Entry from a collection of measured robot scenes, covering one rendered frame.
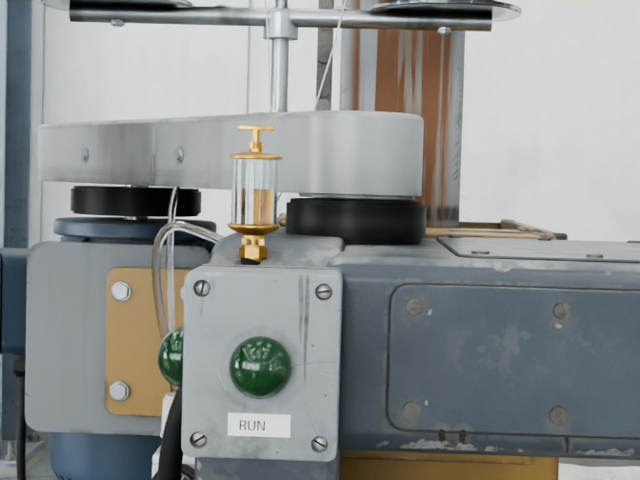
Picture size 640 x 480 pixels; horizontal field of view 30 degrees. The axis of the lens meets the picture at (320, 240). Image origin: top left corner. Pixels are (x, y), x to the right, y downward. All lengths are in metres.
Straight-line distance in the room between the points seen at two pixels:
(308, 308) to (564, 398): 0.15
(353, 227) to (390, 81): 0.40
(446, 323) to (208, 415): 0.13
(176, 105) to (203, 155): 5.01
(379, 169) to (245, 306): 0.19
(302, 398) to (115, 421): 0.48
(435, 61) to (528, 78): 4.75
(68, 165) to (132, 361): 0.18
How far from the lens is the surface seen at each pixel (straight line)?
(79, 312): 1.03
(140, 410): 1.02
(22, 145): 5.96
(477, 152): 5.81
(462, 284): 0.62
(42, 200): 5.99
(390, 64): 1.11
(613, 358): 0.63
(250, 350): 0.56
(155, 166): 0.90
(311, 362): 0.57
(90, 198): 1.08
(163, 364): 0.59
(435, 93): 1.11
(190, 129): 0.86
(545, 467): 0.94
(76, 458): 1.09
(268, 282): 0.57
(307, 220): 0.74
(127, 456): 1.07
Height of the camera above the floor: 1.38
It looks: 3 degrees down
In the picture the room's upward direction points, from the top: 2 degrees clockwise
